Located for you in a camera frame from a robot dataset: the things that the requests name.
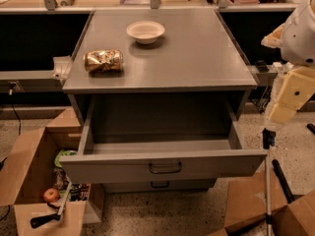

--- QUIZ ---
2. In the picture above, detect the crushed orange can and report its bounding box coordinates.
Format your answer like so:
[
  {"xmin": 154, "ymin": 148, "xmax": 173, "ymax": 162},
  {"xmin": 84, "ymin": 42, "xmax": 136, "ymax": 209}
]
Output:
[{"xmin": 84, "ymin": 50, "xmax": 123, "ymax": 73}]

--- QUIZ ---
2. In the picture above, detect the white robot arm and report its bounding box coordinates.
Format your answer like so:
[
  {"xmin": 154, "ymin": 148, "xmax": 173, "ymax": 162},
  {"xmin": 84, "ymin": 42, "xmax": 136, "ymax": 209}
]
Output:
[{"xmin": 261, "ymin": 0, "xmax": 315, "ymax": 132}]

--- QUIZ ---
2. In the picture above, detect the grey metal drawer cabinet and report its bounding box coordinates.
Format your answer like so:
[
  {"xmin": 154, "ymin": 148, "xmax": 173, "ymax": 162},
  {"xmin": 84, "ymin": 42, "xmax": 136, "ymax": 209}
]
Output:
[{"xmin": 61, "ymin": 7, "xmax": 259, "ymax": 194}]

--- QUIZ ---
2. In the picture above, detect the open grey top drawer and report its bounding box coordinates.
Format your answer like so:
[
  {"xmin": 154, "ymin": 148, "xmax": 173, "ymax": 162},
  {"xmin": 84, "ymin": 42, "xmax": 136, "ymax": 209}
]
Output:
[{"xmin": 61, "ymin": 92, "xmax": 266, "ymax": 184}]

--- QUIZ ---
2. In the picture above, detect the closed grey lower drawer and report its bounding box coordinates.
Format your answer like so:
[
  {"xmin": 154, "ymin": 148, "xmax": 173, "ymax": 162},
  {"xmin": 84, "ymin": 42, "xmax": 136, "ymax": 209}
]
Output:
[{"xmin": 103, "ymin": 179, "xmax": 216, "ymax": 193}]

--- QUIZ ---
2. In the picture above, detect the white pole with black clamp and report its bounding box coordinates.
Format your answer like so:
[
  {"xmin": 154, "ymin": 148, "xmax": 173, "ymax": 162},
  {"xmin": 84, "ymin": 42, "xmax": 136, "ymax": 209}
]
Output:
[{"xmin": 262, "ymin": 129, "xmax": 276, "ymax": 236}]

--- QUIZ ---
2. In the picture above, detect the black stick on floor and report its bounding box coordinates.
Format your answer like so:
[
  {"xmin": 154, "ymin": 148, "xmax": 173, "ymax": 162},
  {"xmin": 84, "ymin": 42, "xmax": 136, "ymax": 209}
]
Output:
[{"xmin": 272, "ymin": 159, "xmax": 295, "ymax": 204}]

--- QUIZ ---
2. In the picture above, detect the cardboard box right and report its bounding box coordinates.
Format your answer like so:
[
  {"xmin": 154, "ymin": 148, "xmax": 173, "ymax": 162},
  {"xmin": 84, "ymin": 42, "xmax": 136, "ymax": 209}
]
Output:
[{"xmin": 208, "ymin": 172, "xmax": 315, "ymax": 236}]

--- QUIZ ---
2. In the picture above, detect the white bowl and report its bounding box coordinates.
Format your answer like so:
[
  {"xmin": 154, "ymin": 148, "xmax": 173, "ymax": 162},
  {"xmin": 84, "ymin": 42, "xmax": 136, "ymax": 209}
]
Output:
[{"xmin": 126, "ymin": 21, "xmax": 165, "ymax": 44}]

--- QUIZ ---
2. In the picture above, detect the green snack bag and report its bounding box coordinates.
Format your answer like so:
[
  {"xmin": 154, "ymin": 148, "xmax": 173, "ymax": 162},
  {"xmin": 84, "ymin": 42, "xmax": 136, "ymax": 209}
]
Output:
[{"xmin": 53, "ymin": 148, "xmax": 78, "ymax": 169}]

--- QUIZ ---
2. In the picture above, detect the red apple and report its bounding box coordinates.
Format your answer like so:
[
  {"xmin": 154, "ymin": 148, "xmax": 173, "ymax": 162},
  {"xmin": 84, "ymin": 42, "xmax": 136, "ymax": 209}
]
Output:
[{"xmin": 43, "ymin": 188, "xmax": 59, "ymax": 203}]

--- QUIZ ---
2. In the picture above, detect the open cardboard box left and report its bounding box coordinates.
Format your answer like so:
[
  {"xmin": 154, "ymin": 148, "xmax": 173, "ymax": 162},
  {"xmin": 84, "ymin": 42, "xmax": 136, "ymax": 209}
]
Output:
[{"xmin": 0, "ymin": 108, "xmax": 104, "ymax": 236}]

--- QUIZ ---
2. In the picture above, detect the clear plastic bracket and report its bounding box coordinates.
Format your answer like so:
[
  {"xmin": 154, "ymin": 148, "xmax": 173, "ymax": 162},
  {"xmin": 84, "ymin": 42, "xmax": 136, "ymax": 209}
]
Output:
[{"xmin": 51, "ymin": 55, "xmax": 73, "ymax": 80}]

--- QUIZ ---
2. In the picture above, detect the black cable left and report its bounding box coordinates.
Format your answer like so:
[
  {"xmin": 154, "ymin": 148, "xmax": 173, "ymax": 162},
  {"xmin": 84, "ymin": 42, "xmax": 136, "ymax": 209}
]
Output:
[{"xmin": 7, "ymin": 82, "xmax": 23, "ymax": 136}]

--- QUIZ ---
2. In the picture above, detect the black handled tool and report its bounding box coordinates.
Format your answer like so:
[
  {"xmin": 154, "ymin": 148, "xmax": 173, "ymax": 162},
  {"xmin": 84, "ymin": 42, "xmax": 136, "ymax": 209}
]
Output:
[{"xmin": 31, "ymin": 182, "xmax": 72, "ymax": 229}]

